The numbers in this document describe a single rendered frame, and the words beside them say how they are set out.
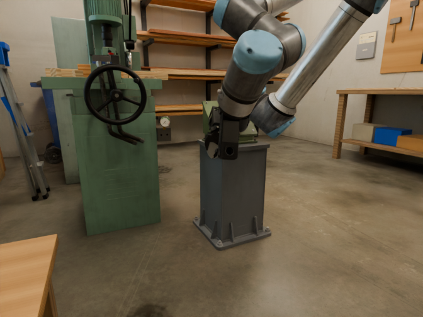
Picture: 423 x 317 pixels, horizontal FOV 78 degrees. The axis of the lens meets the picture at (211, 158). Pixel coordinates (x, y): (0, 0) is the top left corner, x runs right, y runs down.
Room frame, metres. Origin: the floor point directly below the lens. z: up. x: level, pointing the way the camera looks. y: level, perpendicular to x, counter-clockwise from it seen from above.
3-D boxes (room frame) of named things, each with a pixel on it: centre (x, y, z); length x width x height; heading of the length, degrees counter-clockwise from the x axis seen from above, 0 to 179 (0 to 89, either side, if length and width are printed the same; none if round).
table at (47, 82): (1.51, 0.58, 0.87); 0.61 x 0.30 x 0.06; 113
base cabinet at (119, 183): (1.73, 0.64, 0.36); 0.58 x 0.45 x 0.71; 23
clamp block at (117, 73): (1.43, 0.55, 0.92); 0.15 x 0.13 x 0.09; 113
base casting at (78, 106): (1.74, 0.64, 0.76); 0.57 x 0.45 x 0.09; 23
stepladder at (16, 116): (1.99, 1.47, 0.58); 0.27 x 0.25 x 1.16; 116
